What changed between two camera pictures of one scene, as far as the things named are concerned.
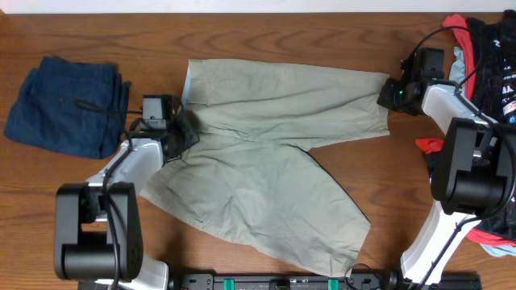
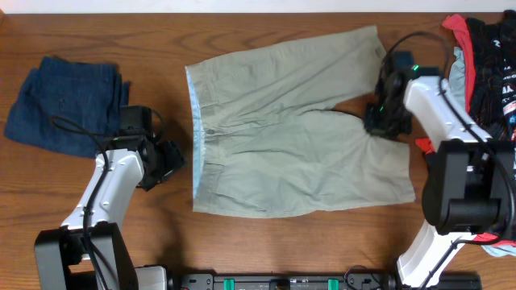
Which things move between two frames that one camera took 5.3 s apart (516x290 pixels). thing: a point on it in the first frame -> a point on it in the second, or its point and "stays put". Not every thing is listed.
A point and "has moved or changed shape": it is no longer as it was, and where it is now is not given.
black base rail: [318, 281] stays put
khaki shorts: [250, 179] has moved or changed shape
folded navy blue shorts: [71, 108] stays put
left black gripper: [193, 128] -> [176, 159]
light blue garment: [457, 68] stays put
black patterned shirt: [493, 36] stays put
